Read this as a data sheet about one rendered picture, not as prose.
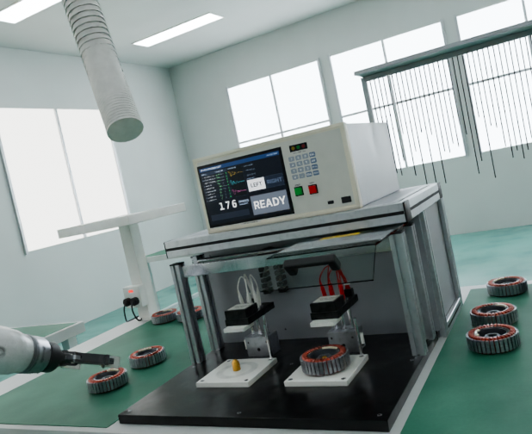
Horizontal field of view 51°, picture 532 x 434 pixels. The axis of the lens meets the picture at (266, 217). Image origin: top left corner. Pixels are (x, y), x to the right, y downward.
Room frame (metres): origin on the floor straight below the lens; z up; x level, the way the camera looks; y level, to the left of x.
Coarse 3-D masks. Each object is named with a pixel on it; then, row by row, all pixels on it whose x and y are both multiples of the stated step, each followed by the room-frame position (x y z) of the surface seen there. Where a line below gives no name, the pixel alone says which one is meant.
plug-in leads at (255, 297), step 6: (240, 276) 1.49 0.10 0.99; (246, 276) 1.51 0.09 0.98; (252, 276) 1.49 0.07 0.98; (246, 282) 1.47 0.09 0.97; (252, 282) 1.46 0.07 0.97; (246, 288) 1.46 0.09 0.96; (252, 288) 1.46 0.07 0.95; (240, 294) 1.47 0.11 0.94; (246, 294) 1.46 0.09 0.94; (252, 294) 1.51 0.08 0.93; (258, 294) 1.47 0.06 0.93; (240, 300) 1.47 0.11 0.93; (246, 300) 1.46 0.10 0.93; (252, 300) 1.51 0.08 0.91; (258, 300) 1.47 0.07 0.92; (258, 306) 1.45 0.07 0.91
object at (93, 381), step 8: (112, 368) 1.59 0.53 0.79; (120, 368) 1.57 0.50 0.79; (96, 376) 1.55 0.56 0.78; (104, 376) 1.57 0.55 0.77; (112, 376) 1.50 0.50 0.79; (120, 376) 1.51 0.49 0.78; (88, 384) 1.50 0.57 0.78; (96, 384) 1.49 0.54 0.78; (104, 384) 1.49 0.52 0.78; (112, 384) 1.49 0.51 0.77; (120, 384) 1.50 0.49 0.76; (96, 392) 1.49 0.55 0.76; (104, 392) 1.49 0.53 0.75
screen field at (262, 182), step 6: (276, 174) 1.39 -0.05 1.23; (252, 180) 1.42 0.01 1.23; (258, 180) 1.42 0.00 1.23; (264, 180) 1.41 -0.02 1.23; (270, 180) 1.40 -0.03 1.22; (276, 180) 1.39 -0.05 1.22; (282, 180) 1.38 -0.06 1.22; (252, 186) 1.43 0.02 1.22; (258, 186) 1.42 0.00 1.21; (264, 186) 1.41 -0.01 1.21; (270, 186) 1.40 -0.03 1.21
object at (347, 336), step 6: (330, 330) 1.38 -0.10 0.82; (336, 330) 1.36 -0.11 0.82; (342, 330) 1.35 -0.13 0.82; (348, 330) 1.34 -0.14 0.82; (354, 330) 1.33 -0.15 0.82; (360, 330) 1.35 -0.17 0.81; (330, 336) 1.36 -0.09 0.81; (336, 336) 1.35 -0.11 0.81; (342, 336) 1.34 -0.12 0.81; (348, 336) 1.33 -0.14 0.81; (354, 336) 1.33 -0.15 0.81; (330, 342) 1.36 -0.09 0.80; (336, 342) 1.35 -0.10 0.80; (342, 342) 1.34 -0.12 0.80; (348, 342) 1.34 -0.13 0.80; (354, 342) 1.33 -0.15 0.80; (348, 348) 1.34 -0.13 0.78; (354, 348) 1.33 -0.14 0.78
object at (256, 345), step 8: (248, 336) 1.48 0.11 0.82; (256, 336) 1.46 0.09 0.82; (264, 336) 1.45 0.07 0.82; (272, 336) 1.46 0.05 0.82; (248, 344) 1.47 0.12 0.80; (256, 344) 1.46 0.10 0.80; (264, 344) 1.45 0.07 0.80; (272, 344) 1.45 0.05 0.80; (248, 352) 1.47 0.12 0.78; (256, 352) 1.46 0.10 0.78; (264, 352) 1.45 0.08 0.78; (272, 352) 1.44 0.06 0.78
